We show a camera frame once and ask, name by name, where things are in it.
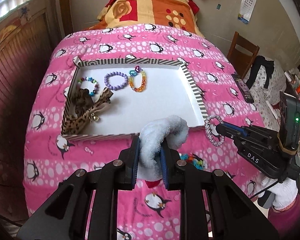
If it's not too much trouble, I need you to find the silver rhinestone bracelet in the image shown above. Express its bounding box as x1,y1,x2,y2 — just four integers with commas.
204,115,225,147

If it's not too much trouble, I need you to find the white fluffy scrunchie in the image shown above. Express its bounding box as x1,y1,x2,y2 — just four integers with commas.
137,115,189,181

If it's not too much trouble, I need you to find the brown scrunchie leopard bow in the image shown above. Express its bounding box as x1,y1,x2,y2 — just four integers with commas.
61,88,113,135

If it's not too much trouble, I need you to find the rainbow crystal bead bracelet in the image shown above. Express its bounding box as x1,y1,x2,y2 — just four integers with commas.
128,65,147,93

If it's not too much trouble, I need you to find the white gloved right hand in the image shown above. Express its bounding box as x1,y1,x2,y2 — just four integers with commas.
268,178,298,211

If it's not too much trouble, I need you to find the black phone on bed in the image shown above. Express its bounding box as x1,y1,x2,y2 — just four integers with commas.
231,73,254,103

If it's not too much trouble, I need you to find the white patterned garment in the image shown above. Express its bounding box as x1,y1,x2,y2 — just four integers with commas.
243,55,287,131

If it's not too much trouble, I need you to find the wooden chair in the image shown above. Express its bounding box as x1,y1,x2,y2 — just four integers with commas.
227,31,260,79

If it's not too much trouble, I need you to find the pink penguin blanket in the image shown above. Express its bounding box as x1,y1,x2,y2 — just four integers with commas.
23,24,264,239

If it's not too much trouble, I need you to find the red velvet bow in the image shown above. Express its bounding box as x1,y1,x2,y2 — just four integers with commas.
145,179,161,189

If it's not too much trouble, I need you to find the striped white tray box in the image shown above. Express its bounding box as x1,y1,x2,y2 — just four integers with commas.
61,59,207,141

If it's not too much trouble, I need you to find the orange floral pillow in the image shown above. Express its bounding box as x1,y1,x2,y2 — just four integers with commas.
87,0,203,37

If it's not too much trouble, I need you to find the wooden headboard panel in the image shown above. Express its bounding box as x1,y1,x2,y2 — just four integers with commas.
0,0,60,221

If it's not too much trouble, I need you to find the multicolour bead bracelet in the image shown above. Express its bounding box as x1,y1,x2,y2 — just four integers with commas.
77,76,100,97

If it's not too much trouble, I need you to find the purple bead bracelet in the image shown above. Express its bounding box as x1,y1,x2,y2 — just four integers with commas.
104,71,129,91

